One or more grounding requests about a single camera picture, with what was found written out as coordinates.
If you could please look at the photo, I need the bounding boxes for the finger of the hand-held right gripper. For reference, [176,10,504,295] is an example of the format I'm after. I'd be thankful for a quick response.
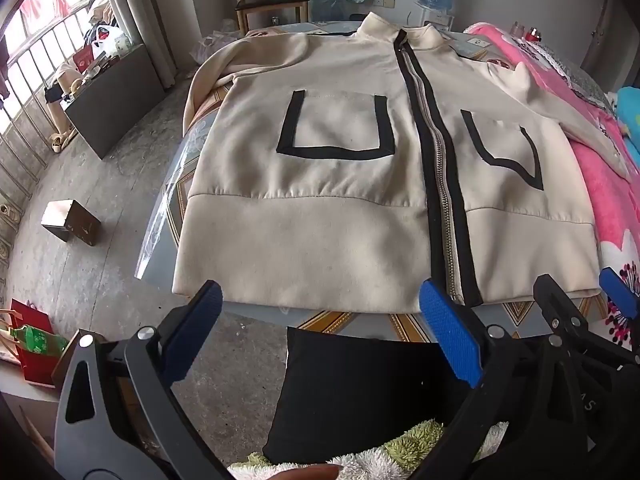
[532,274,588,342]
[599,267,640,321]

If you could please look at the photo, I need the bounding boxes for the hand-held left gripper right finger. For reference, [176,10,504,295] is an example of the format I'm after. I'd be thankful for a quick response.
[415,277,598,480]

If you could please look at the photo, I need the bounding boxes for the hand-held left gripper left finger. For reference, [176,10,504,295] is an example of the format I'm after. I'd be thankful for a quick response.
[52,280,236,480]

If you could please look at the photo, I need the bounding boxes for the beige zip jacket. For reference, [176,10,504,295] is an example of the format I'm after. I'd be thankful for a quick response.
[171,11,631,315]

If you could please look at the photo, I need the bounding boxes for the grey pink hanging clothes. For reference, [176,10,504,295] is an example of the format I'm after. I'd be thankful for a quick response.
[0,35,11,101]

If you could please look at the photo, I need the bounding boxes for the person's left hand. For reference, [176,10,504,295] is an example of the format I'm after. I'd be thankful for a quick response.
[277,464,346,480]

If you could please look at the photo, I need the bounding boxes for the pink floral blanket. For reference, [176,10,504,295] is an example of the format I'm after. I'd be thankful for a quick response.
[465,22,640,361]

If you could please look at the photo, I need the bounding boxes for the person's black pants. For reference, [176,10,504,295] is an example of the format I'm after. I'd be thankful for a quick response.
[262,327,453,466]

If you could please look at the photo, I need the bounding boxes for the white green fluffy robe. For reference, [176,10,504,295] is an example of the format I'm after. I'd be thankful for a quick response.
[227,420,511,480]

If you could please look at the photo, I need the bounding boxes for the green bottle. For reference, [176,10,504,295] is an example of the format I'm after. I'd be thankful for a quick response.
[10,326,71,356]

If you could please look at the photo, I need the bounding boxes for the small brown box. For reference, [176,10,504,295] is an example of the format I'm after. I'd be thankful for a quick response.
[41,200,102,247]

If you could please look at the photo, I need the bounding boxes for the red gift bag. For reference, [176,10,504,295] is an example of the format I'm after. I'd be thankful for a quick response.
[0,299,56,386]

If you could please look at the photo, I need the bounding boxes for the blue plush toy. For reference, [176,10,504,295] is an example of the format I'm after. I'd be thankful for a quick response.
[615,87,640,161]

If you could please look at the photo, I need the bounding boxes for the grey lace-trimmed cloth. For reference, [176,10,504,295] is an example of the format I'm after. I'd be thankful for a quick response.
[535,42,608,106]

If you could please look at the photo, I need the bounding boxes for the metal window railing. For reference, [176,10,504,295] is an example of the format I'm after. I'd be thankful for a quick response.
[0,0,116,281]

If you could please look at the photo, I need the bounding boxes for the dark cabinet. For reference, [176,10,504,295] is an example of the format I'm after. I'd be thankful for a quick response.
[60,42,168,160]

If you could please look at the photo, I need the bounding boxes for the white plastic bag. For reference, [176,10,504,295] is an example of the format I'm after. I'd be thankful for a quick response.
[92,25,132,58]

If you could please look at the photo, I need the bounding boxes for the white water dispenser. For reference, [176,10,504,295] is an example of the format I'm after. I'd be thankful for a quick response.
[412,2,456,31]

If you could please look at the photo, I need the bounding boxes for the grey curtain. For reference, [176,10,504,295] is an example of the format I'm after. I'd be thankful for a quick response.
[102,0,178,91]

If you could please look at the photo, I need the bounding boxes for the translucent water jug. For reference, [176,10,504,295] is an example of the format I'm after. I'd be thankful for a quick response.
[315,0,351,23]

